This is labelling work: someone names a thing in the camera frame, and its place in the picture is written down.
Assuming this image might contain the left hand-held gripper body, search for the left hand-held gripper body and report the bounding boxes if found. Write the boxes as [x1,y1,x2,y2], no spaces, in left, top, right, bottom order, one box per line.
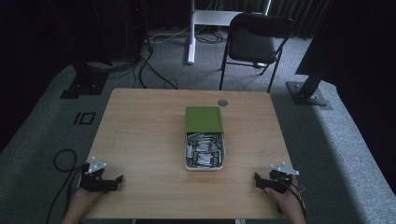
[79,156,109,193]

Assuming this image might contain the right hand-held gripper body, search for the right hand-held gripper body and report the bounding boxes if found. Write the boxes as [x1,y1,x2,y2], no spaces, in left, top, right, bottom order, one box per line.
[266,161,301,194]

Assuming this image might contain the tray of metal parts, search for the tray of metal parts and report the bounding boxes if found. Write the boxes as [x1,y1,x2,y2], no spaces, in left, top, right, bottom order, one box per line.
[185,132,225,172]

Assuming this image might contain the green box lid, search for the green box lid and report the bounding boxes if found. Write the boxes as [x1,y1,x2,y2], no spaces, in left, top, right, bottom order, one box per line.
[184,105,225,134]

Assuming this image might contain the person's left hand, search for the person's left hand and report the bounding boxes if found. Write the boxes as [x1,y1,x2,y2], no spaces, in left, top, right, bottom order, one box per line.
[68,186,105,217]

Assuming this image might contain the person's right hand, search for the person's right hand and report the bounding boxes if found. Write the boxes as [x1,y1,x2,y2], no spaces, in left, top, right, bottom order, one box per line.
[263,175,305,218]

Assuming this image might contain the pile of small packets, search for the pile of small packets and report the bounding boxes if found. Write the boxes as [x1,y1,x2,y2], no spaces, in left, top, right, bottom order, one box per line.
[186,133,223,169]

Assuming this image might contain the black metal stand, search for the black metal stand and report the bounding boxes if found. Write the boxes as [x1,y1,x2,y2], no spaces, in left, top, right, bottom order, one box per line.
[285,0,333,111]
[46,0,110,100]

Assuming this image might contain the black folding chair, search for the black folding chair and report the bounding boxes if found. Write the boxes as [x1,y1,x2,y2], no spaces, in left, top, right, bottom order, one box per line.
[219,12,295,94]

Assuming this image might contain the dark curtain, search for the dark curtain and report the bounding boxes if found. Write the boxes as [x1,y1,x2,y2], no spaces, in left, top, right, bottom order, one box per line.
[214,0,332,40]

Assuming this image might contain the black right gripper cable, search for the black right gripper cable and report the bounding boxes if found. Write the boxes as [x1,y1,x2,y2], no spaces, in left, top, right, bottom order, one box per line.
[279,179,308,219]

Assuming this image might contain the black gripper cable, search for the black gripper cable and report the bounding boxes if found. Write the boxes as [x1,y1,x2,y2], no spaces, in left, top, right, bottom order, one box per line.
[45,148,86,224]
[279,179,308,219]

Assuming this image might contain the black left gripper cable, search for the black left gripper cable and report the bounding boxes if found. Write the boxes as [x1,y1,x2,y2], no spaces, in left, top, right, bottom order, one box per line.
[45,148,86,224]

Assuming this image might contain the black floor cable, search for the black floor cable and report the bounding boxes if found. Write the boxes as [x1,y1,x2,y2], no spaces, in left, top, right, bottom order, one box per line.
[133,43,179,91]

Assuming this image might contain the bundle of black floor cables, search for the bundle of black floor cables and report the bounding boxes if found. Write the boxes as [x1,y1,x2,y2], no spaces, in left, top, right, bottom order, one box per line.
[195,30,227,45]

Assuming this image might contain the white floor cable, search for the white floor cable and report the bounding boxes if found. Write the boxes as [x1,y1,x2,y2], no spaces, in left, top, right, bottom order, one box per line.
[148,24,191,45]

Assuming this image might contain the white desk frame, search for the white desk frame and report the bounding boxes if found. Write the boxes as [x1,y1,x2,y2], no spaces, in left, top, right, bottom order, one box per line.
[186,0,273,65]

